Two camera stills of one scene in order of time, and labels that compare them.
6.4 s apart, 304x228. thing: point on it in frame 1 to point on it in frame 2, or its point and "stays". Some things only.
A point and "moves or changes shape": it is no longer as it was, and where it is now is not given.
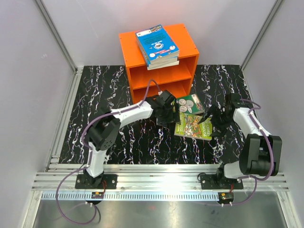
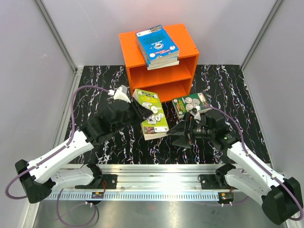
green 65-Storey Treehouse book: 188,125 moves or changes shape
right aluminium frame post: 276,5 stays
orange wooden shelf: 145,84 stays
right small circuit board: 225,197 stays
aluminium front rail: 148,177 stays
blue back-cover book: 158,45 stays
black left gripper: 172,117 to 145,112
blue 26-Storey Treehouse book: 160,62 to 157,45
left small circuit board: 97,195 stays
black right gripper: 220,130 to 179,130
